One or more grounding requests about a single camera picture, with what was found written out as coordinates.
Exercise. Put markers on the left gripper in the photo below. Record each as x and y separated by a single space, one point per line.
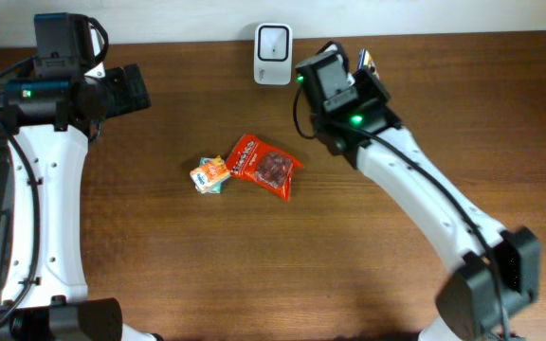
126 99

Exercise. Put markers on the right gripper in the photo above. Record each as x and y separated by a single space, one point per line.
364 83

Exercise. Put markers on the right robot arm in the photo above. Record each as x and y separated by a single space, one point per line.
493 272

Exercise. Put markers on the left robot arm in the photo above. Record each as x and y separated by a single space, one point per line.
51 122

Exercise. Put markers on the red snack bag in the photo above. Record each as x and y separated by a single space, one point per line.
258 162

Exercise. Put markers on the beige wet wipes pack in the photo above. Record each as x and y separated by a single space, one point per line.
365 62

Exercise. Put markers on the orange small tissue pack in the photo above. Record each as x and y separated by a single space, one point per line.
196 176

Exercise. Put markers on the green tissue pack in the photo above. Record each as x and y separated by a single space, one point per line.
215 173

